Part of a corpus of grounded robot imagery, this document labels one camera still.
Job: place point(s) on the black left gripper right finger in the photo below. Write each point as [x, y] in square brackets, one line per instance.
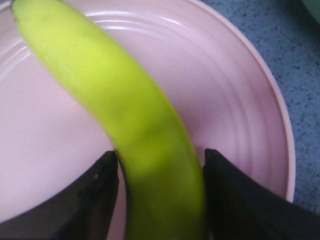
[241, 209]

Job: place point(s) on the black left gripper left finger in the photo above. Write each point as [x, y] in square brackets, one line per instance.
[81, 211]

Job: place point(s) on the yellow banana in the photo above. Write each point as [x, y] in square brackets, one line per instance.
[164, 183]

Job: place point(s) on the pink plate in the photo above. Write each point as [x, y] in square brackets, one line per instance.
[221, 87]

